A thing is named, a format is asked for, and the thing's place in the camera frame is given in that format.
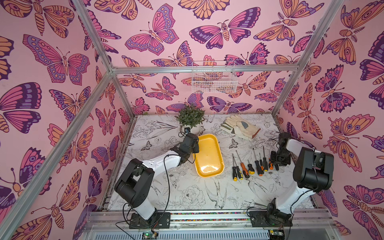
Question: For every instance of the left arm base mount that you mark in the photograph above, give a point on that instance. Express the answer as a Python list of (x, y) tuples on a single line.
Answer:
[(159, 220)]

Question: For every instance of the black orange handled screwdriver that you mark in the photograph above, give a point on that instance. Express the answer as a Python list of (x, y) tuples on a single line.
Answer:
[(258, 166)]

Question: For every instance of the white wire basket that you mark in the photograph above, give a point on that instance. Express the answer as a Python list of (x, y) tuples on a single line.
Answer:
[(214, 79)]

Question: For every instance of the black yellow stubby screwdriver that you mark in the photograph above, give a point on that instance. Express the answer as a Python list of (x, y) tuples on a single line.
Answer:
[(250, 168)]

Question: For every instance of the aluminium frame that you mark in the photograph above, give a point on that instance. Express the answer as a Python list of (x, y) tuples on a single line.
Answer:
[(56, 165)]

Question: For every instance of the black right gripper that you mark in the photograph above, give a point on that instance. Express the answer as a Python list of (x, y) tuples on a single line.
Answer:
[(276, 159)]

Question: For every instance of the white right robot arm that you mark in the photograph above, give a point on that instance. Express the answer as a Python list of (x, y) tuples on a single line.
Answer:
[(313, 172)]

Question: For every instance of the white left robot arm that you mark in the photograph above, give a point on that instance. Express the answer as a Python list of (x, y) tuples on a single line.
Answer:
[(135, 182)]

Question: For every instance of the black yellow Deli screwdriver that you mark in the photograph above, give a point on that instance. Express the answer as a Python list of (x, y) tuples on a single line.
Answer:
[(234, 170)]

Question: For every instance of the black grey screwdriver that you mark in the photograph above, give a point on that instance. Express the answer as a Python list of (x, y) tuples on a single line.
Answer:
[(265, 163)]

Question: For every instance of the small orange precision screwdriver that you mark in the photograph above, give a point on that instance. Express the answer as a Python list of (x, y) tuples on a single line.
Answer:
[(271, 165)]

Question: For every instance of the cream green work glove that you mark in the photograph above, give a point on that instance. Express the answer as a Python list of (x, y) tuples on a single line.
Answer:
[(233, 130)]

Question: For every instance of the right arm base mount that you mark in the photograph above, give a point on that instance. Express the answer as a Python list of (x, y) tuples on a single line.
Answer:
[(270, 217)]

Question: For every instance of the white slotted cable duct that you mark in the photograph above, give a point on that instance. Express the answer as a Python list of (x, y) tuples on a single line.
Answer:
[(183, 235)]

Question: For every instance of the green leafy plant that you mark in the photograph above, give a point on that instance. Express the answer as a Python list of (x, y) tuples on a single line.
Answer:
[(190, 116)]

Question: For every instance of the white plastic plant pot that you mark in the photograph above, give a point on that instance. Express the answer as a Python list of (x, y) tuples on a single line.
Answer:
[(194, 130)]

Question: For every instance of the yellow plastic storage tray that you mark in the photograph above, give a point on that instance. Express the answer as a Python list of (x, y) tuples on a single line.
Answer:
[(209, 161)]

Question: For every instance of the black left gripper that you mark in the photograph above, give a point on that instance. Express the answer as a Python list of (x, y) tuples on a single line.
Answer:
[(196, 150)]

